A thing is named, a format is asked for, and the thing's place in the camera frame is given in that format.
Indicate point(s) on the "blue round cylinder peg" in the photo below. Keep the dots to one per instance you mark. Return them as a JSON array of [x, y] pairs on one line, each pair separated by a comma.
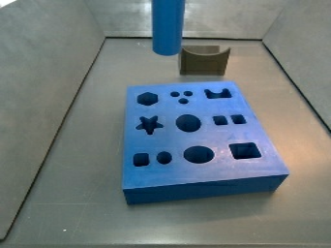
[[167, 26]]

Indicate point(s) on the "blue shape sorter block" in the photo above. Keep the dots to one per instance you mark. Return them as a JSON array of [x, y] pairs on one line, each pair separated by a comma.
[[195, 144]]

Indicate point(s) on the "dark grey curved cradle holder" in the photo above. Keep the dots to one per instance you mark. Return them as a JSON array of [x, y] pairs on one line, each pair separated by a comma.
[[203, 60]]

